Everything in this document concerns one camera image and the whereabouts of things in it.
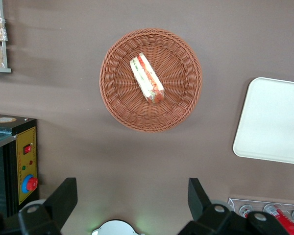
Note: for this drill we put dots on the beige plastic tray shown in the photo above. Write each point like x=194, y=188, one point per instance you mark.
x=272, y=122

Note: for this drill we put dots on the sandwich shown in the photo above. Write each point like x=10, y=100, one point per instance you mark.
x=147, y=76

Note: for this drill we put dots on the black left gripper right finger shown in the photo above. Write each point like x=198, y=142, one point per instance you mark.
x=210, y=218

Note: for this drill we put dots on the tray of wrapped pastries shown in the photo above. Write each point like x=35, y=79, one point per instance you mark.
x=6, y=58

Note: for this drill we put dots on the red cola bottle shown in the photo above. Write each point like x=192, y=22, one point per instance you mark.
x=246, y=210
x=284, y=219

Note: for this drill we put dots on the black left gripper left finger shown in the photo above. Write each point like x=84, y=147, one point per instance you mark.
x=51, y=210

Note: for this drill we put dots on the black food warmer yellow panel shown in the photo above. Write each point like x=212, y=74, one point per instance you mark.
x=5, y=171

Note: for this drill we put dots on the clear acrylic bottle rack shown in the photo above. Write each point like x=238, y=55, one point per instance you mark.
x=235, y=203

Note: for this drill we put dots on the round brown wicker basket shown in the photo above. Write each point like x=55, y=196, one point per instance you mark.
x=176, y=73

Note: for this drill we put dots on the red emergency stop button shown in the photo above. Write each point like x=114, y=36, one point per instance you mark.
x=30, y=184

